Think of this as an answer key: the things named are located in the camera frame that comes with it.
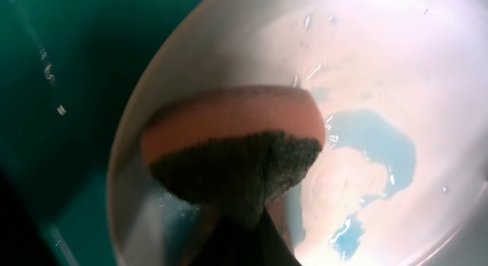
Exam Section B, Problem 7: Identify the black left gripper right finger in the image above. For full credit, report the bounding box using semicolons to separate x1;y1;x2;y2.
190;212;300;266

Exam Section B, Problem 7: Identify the light blue plate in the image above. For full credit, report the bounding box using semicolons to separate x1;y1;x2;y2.
107;0;487;265

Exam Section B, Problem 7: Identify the green sponge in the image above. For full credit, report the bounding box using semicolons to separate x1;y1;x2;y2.
141;86;326;229

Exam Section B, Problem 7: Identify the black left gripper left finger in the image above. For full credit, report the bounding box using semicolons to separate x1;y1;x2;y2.
1;171;57;266

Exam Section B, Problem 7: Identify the teal rectangular tray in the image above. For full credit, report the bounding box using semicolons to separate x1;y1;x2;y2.
1;0;203;265

